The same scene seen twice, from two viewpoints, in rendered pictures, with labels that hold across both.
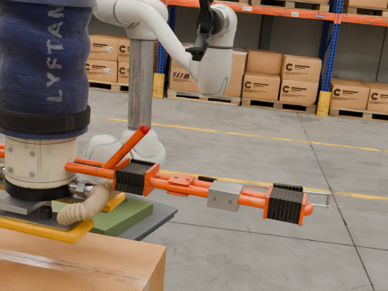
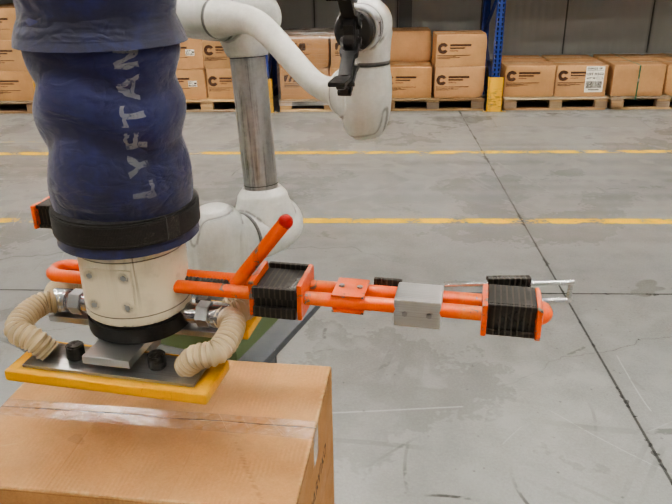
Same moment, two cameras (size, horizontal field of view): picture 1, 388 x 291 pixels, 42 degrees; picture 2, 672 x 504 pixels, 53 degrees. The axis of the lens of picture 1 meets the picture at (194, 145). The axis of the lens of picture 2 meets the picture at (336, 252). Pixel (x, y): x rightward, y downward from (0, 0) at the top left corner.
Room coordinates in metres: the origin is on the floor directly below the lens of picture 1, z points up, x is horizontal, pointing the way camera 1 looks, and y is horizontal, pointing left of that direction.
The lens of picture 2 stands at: (0.17, 0.06, 1.71)
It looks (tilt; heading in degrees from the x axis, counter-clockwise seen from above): 24 degrees down; 359
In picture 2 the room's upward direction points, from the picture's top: 1 degrees counter-clockwise
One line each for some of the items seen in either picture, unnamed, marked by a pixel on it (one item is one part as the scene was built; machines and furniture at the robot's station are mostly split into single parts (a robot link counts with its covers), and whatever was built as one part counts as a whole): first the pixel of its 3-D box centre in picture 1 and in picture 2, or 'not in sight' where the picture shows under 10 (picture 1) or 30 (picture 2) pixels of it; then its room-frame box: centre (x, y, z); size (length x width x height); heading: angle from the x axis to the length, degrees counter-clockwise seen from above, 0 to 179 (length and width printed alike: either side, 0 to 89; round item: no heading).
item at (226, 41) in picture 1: (219, 25); (367, 29); (1.66, -0.04, 1.56); 0.16 x 0.11 x 0.13; 167
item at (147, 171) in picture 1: (136, 176); (282, 289); (1.12, 0.13, 1.23); 0.10 x 0.08 x 0.06; 166
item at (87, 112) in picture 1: (43, 112); (127, 210); (1.18, 0.37, 1.34); 0.23 x 0.23 x 0.04
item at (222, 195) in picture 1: (225, 196); (418, 305); (1.07, -0.08, 1.22); 0.07 x 0.07 x 0.04; 76
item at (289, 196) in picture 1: (285, 205); (510, 311); (1.03, -0.21, 1.22); 0.08 x 0.07 x 0.05; 76
